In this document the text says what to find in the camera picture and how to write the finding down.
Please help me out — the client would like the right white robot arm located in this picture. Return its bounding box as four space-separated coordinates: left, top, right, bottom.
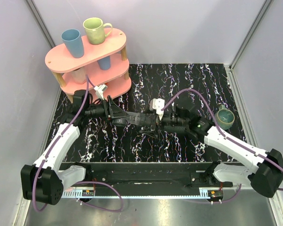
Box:
144 106 283 198

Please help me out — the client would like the blue plastic tumbler on top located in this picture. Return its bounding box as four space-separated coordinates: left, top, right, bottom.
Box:
61 29 84 58

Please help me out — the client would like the green ceramic mug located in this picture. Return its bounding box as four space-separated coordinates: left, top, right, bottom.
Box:
83 17 113 45

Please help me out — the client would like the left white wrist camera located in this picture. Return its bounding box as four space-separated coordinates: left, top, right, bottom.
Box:
94 84 108 100

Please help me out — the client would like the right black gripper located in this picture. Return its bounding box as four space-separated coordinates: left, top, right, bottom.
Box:
140 106 188 139

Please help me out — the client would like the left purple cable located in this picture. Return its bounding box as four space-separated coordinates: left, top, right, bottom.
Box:
32 74 96 212

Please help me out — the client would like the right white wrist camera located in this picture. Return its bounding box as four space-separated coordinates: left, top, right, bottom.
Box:
150 98 165 120

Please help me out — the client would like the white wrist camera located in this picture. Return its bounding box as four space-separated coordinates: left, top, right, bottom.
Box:
150 98 165 120
94 84 108 100

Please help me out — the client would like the clear plastic canister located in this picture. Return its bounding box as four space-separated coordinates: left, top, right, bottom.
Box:
112 112 144 127

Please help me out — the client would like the blue cup middle shelf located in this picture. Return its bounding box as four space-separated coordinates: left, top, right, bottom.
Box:
97 56 111 71

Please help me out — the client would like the white faceted cup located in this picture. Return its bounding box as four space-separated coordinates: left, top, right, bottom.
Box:
71 67 86 84

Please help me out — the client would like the pink three-tier wooden shelf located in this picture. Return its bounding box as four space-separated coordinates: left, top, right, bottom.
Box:
45 28 132 101

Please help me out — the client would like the black corrugated hose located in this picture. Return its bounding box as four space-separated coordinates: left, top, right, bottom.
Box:
139 114 191 135

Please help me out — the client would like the teal ceramic cup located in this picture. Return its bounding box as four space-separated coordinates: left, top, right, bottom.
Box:
214 105 235 130

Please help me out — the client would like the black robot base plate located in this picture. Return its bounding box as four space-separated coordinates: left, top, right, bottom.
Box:
66 162 234 196

